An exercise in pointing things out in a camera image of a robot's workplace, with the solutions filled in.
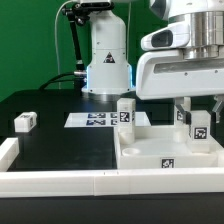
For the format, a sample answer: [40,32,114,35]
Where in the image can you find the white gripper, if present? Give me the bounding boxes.
[136,23,224,125]

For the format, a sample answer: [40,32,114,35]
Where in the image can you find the white square table top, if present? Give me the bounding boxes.
[114,125,224,169]

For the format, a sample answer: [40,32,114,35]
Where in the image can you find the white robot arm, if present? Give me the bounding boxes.
[84,0,224,115]

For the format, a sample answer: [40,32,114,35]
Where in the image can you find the white sheet with tags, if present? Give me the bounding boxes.
[63,111,152,128]

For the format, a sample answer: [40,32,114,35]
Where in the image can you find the white U-shaped fence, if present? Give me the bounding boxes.
[0,138,224,198]

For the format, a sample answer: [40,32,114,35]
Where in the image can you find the black cables at base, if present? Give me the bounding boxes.
[38,72,88,91]

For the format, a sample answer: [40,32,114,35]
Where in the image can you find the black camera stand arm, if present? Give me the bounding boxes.
[62,6,86,77]

